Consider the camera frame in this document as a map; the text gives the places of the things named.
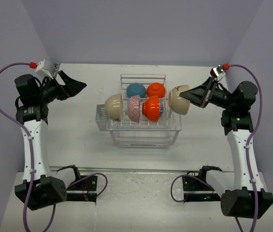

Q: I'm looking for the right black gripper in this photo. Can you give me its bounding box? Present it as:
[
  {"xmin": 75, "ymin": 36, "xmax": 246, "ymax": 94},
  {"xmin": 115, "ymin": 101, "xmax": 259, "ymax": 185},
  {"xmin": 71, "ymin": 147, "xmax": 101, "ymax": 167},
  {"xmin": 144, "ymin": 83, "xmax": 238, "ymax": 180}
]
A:
[{"xmin": 180, "ymin": 77, "xmax": 236, "ymax": 110}]

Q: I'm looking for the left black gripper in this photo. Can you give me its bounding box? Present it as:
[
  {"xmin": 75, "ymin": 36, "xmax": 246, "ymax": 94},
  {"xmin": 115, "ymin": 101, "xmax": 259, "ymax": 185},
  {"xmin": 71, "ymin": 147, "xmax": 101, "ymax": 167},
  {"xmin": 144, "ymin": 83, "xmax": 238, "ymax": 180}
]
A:
[{"xmin": 36, "ymin": 71, "xmax": 86, "ymax": 104}]

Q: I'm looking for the large orange ceramic bowl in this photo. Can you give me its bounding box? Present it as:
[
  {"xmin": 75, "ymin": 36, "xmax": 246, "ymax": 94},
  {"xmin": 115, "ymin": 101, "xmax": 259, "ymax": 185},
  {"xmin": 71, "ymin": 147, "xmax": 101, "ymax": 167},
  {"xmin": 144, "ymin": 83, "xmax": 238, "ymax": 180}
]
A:
[{"xmin": 142, "ymin": 96, "xmax": 160, "ymax": 122}]

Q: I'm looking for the pink floral ceramic bowl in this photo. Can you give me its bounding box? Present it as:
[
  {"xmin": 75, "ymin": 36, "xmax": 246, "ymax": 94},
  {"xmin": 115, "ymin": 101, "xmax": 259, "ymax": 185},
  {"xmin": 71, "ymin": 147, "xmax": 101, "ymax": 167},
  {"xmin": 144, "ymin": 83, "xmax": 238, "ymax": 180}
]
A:
[{"xmin": 124, "ymin": 95, "xmax": 140, "ymax": 123}]

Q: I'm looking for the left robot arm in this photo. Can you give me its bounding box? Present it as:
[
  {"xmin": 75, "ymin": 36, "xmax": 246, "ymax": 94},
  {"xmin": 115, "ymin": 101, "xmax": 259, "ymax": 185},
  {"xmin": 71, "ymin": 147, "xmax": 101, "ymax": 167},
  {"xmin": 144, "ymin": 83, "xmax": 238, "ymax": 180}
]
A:
[{"xmin": 15, "ymin": 71, "xmax": 87, "ymax": 211}]

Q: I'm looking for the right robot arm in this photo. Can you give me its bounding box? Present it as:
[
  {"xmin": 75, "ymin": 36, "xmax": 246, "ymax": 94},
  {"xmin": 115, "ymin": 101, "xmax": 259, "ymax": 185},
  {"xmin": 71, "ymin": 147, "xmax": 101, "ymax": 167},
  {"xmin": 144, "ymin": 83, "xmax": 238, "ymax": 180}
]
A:
[{"xmin": 180, "ymin": 77, "xmax": 273, "ymax": 219}]

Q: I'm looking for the blue white patterned bowl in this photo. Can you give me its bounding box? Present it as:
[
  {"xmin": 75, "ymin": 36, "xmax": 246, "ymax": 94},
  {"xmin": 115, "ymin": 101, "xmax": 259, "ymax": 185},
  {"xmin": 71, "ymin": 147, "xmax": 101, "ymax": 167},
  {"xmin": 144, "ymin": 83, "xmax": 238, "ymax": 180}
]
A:
[{"xmin": 159, "ymin": 102, "xmax": 164, "ymax": 117}]

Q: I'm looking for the small orange plastic bowl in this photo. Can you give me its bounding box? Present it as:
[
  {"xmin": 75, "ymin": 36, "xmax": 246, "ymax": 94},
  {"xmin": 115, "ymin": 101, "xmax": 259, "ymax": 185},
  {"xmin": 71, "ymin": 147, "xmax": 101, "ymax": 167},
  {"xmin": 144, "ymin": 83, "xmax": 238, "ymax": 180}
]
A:
[{"xmin": 146, "ymin": 82, "xmax": 166, "ymax": 98}]

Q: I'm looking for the clear plastic cutlery holder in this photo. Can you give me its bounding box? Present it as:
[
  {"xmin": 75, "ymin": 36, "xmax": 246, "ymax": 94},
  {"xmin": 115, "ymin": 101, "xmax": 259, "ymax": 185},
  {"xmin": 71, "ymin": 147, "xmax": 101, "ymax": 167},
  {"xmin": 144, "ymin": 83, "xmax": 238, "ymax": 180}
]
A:
[{"xmin": 95, "ymin": 104, "xmax": 108, "ymax": 132}]

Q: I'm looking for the blue plastic bowl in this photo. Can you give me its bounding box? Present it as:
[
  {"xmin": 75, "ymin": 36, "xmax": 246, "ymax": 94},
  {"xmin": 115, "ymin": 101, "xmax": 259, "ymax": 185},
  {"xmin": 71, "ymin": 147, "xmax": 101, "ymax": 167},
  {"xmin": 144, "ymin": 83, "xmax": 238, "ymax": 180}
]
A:
[{"xmin": 126, "ymin": 83, "xmax": 146, "ymax": 98}]

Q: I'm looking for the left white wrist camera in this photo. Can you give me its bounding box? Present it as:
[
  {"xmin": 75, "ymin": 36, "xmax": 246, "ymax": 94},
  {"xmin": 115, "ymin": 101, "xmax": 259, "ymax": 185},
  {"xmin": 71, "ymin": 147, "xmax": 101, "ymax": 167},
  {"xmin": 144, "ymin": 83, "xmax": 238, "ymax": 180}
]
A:
[{"xmin": 35, "ymin": 59, "xmax": 56, "ymax": 78}]

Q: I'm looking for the white wire dish rack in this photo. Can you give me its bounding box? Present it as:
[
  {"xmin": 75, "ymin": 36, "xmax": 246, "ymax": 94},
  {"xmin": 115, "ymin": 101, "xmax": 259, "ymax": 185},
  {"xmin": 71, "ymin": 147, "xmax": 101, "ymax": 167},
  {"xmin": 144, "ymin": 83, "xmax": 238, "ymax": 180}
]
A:
[{"xmin": 107, "ymin": 74, "xmax": 182, "ymax": 149}]

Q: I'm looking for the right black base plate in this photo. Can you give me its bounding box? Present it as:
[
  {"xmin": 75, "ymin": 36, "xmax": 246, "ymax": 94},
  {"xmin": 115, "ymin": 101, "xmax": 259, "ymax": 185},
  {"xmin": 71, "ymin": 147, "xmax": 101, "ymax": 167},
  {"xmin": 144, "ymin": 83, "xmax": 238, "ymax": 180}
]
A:
[{"xmin": 182, "ymin": 177, "xmax": 220, "ymax": 203}]

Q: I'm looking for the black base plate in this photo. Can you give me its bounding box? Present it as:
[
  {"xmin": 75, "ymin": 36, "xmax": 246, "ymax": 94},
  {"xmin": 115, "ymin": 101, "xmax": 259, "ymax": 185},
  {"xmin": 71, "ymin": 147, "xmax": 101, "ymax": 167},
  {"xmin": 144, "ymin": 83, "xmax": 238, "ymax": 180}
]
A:
[
  {"xmin": 182, "ymin": 177, "xmax": 220, "ymax": 203},
  {"xmin": 66, "ymin": 175, "xmax": 98, "ymax": 203}
]

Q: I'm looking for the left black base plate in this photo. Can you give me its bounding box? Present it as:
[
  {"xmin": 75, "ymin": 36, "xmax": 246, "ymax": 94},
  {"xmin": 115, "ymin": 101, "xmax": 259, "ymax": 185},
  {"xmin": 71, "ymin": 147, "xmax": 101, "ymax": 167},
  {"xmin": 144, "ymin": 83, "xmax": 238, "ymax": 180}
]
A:
[{"xmin": 66, "ymin": 175, "xmax": 98, "ymax": 203}]

